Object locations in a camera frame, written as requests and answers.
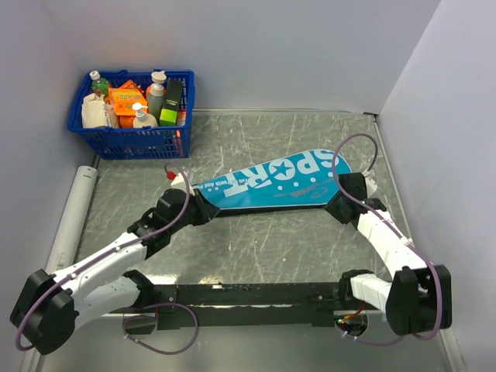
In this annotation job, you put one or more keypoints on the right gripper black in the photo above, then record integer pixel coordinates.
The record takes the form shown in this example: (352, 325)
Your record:
(332, 208)

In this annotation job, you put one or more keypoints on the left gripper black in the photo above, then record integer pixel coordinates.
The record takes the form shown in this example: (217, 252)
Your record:
(206, 210)

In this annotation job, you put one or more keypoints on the blue SPORT racket cover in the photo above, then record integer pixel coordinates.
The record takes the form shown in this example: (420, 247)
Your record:
(303, 179)

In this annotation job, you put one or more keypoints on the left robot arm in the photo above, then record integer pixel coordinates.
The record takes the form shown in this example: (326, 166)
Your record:
(51, 307)

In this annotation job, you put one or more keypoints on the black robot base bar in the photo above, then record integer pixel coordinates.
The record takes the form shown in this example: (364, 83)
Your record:
(313, 304)

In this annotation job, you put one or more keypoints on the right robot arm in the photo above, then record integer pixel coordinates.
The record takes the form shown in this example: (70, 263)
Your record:
(419, 296)

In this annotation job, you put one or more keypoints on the blue plastic shopping basket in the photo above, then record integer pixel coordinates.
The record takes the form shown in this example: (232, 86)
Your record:
(163, 142)

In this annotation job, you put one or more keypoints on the black and green box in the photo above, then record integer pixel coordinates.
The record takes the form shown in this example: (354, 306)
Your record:
(171, 104)

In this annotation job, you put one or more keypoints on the small white pump bottle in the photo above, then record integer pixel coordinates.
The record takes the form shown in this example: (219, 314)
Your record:
(143, 119)

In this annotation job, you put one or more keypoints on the orange round item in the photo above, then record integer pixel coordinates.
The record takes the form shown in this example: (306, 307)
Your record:
(126, 121)

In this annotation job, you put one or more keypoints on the grey bottle white pump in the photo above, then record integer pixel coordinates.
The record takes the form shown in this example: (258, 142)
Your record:
(155, 94)

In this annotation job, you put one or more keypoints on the orange snack box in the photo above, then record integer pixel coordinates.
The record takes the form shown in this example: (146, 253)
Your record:
(123, 99)

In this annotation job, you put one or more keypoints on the beige cloth bag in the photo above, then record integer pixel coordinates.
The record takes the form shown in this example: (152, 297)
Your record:
(96, 113)

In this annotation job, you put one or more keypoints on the green bottle white cap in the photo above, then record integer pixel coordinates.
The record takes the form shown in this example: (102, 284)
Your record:
(99, 85)

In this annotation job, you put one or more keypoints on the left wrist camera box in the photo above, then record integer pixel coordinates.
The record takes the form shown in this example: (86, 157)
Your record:
(178, 181)

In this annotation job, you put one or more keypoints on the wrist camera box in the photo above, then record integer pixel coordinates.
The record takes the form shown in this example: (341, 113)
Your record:
(178, 181)
(371, 184)

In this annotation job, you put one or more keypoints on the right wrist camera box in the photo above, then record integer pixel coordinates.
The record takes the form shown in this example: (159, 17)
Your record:
(371, 184)

